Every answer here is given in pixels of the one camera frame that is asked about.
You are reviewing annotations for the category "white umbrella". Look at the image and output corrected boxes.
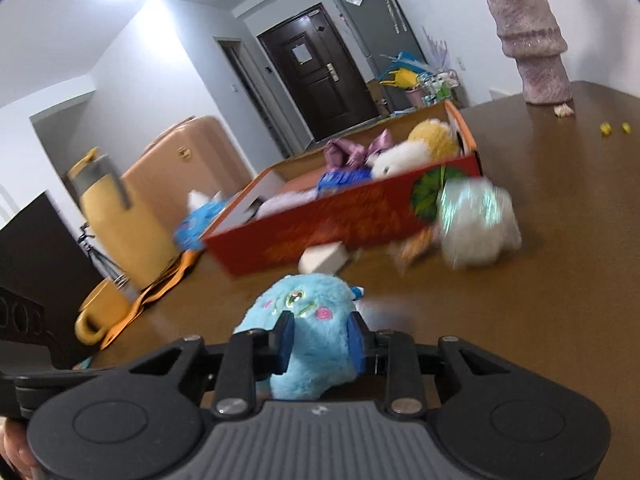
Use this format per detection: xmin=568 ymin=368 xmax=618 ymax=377
xmin=372 ymin=0 xmax=407 ymax=37

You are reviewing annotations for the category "blue plush toy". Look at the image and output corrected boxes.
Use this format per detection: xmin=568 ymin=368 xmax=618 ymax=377
xmin=233 ymin=273 xmax=367 ymax=402

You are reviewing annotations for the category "peach suitcase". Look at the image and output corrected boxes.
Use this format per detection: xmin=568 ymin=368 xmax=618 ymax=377
xmin=119 ymin=114 xmax=254 ymax=222

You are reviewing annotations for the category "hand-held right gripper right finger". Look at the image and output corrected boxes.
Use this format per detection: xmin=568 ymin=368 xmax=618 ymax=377
xmin=347 ymin=311 xmax=507 ymax=417

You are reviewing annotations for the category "small blue packet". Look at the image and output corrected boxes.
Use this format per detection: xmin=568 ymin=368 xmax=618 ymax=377
xmin=316 ymin=169 xmax=374 ymax=197

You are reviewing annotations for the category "blue tissue packet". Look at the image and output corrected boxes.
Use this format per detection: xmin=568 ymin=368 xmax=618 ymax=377
xmin=172 ymin=189 xmax=237 ymax=252

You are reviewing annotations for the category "dark brown door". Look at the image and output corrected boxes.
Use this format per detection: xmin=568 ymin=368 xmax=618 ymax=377
xmin=256 ymin=7 xmax=379 ymax=144

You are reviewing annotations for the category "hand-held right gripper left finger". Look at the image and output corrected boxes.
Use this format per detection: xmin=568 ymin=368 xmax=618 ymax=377
xmin=129 ymin=310 xmax=296 ymax=419

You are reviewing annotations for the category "lilac paper decoration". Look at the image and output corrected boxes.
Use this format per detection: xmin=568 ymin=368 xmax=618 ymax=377
xmin=421 ymin=27 xmax=452 ymax=75

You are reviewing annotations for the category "black tripod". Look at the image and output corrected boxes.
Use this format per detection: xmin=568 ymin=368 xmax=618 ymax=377
xmin=76 ymin=224 xmax=127 ymax=282

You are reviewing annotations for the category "grey refrigerator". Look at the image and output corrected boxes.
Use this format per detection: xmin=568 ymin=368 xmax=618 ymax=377
xmin=329 ymin=0 xmax=427 ymax=87

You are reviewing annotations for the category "red cardboard box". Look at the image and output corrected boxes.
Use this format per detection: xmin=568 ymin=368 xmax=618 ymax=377
xmin=202 ymin=99 xmax=484 ymax=277

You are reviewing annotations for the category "yellow blue toy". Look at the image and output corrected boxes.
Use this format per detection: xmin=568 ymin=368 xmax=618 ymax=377
xmin=377 ymin=50 xmax=432 ymax=92

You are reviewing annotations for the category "yellow mug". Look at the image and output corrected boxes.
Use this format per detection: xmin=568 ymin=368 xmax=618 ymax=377
xmin=74 ymin=277 xmax=137 ymax=347

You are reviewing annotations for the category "small white box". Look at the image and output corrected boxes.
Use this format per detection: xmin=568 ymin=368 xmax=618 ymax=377
xmin=298 ymin=240 xmax=349 ymax=273

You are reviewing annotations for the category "orange strap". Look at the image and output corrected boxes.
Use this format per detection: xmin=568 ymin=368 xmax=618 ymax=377
xmin=99 ymin=249 xmax=207 ymax=352

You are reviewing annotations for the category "yellow thermos bottle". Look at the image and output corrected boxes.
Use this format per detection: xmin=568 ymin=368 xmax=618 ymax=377
xmin=64 ymin=147 xmax=174 ymax=287

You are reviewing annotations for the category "brown cardboard box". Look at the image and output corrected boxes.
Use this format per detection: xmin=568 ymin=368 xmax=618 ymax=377
xmin=366 ymin=77 xmax=397 ymax=117

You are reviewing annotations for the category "person's left hand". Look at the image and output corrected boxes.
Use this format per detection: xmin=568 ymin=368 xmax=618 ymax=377
xmin=0 ymin=419 xmax=43 ymax=480

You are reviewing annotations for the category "textured lilac vase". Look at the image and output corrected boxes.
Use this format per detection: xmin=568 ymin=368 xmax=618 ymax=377
xmin=479 ymin=0 xmax=574 ymax=107

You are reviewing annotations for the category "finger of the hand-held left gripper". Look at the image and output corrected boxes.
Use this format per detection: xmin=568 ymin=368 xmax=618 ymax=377
xmin=14 ymin=366 xmax=133 ymax=405
xmin=0 ymin=286 xmax=67 ymax=369

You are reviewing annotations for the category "black flat panel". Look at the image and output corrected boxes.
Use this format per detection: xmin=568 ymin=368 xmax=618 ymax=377
xmin=0 ymin=193 xmax=107 ymax=371

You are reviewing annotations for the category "orange patterned packet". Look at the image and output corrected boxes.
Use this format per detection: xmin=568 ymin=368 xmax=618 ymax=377
xmin=394 ymin=225 xmax=437 ymax=275

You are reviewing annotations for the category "sparkly white plush ball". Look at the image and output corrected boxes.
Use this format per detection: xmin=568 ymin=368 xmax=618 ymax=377
xmin=434 ymin=175 xmax=523 ymax=269

